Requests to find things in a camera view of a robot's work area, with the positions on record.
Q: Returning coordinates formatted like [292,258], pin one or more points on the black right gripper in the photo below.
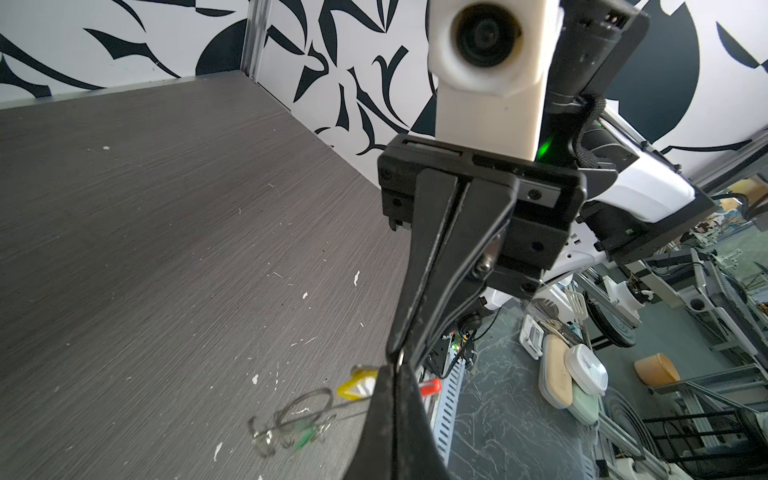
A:
[474,216]

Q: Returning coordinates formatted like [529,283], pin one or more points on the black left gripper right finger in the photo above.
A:
[415,453]

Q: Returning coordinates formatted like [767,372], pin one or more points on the slotted cable duct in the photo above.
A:
[444,413]

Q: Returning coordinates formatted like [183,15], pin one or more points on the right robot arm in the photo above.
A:
[636,200]

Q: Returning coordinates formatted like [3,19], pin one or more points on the small circuit board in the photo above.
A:
[461,349]

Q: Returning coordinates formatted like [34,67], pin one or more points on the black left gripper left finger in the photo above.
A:
[374,456]

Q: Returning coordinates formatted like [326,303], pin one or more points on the green key tag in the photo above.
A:
[307,437]

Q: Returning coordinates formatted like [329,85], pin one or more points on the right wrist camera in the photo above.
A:
[492,59]

